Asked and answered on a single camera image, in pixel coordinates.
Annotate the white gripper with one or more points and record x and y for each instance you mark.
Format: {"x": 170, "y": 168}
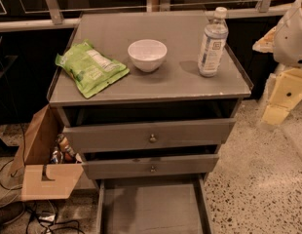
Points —
{"x": 291, "y": 41}

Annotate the clear blue plastic water bottle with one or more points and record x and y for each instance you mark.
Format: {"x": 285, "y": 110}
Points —
{"x": 213, "y": 43}

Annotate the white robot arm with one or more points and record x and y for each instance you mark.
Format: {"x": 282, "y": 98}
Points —
{"x": 284, "y": 41}

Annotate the grey drawer cabinet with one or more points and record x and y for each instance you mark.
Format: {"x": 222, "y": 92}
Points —
{"x": 176, "y": 91}

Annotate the grey bottom drawer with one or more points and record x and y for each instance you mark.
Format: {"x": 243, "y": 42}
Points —
{"x": 170, "y": 204}

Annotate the grey drawer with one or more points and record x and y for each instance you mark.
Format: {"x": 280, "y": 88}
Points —
{"x": 136, "y": 136}
{"x": 170, "y": 204}
{"x": 155, "y": 166}

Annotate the grey top drawer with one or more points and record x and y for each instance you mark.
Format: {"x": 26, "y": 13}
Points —
{"x": 136, "y": 136}

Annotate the grey middle drawer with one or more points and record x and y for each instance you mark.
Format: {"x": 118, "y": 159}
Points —
{"x": 155, "y": 166}

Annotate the white ceramic bowl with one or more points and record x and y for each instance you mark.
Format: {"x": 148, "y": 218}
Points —
{"x": 147, "y": 55}

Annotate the metal window railing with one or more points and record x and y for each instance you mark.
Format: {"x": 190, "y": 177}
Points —
{"x": 125, "y": 7}

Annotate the green snack bag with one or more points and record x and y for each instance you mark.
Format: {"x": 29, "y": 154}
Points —
{"x": 91, "y": 70}

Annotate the items inside cardboard box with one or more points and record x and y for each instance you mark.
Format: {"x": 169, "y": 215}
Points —
{"x": 63, "y": 152}

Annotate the brown cardboard box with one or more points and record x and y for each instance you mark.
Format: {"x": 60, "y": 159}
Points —
{"x": 41, "y": 179}

